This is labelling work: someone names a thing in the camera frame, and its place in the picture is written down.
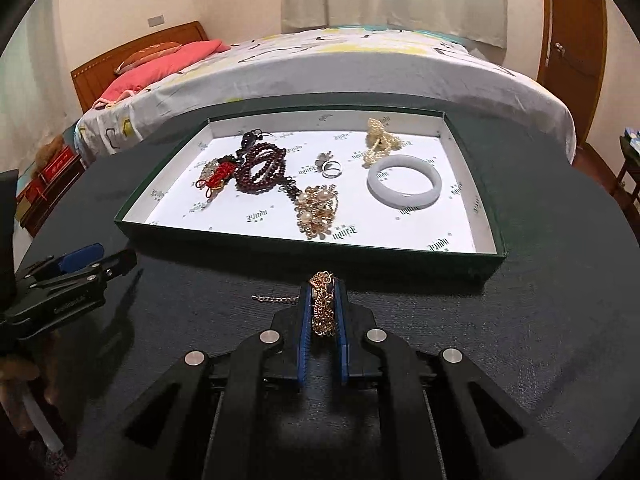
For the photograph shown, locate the green box with white lining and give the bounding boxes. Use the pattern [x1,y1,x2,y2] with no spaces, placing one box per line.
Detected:
[114,108,507,288]

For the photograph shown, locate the dark red bead bracelet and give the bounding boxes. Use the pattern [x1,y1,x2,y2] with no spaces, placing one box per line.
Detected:
[234,141,290,193]

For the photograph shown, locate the bed with printed white sheet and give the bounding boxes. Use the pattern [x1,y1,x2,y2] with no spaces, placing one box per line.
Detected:
[75,25,576,166]

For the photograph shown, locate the orange-brown pillow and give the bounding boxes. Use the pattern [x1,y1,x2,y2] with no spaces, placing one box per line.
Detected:
[115,42,182,73]

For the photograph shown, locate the wooden door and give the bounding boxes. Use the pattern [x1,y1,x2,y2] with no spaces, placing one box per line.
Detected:
[537,0,608,148]

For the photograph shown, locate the gold pearl brooch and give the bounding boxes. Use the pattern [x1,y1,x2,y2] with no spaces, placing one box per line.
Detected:
[294,185,340,241]

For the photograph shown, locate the person's left hand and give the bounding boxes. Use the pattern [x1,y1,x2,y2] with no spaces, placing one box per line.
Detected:
[0,330,58,411]

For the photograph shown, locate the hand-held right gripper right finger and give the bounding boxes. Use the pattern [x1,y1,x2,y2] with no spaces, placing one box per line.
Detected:
[334,280,588,480]

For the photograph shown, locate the white cable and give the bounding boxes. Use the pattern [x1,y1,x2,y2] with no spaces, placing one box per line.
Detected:
[17,392,66,453]

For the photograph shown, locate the white sheer curtain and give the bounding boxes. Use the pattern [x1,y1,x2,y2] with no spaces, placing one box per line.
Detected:
[0,0,76,176]

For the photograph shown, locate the wooden headboard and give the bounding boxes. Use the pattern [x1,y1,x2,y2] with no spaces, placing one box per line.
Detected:
[70,21,210,111]

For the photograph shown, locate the red knot charm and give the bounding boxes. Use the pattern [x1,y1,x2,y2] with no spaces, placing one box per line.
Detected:
[196,156,242,202]

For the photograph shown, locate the gold chain jewelry piece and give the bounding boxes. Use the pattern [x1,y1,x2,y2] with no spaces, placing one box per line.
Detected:
[252,270,343,338]

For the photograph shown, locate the pink pillow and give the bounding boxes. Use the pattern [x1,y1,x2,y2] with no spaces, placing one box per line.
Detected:
[97,39,232,103]

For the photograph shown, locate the wooden nightstand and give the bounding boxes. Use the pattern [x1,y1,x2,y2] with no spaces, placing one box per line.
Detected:
[15,155,86,238]

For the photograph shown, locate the silver flower ring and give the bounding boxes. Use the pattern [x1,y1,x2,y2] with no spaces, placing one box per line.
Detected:
[315,150,345,179]

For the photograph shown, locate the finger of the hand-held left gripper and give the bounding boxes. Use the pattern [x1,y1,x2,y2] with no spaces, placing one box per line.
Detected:
[17,249,138,297]
[15,242,106,282]

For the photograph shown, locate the brown teddy bear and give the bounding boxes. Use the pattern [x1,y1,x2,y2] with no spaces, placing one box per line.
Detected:
[32,137,63,176]

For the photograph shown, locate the white jade bangle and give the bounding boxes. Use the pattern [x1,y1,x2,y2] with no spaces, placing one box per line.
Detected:
[366,156,443,209]

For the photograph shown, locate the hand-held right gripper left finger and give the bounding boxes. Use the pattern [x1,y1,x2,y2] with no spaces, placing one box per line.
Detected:
[67,280,317,480]

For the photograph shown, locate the cream pearl jewelry piece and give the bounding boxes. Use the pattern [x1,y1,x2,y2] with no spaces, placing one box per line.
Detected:
[361,118,403,168]

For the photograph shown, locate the wooden chair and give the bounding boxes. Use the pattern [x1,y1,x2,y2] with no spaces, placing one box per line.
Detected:
[612,135,640,201]

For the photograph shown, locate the red box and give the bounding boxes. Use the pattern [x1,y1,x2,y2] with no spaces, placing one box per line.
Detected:
[39,146,76,185]

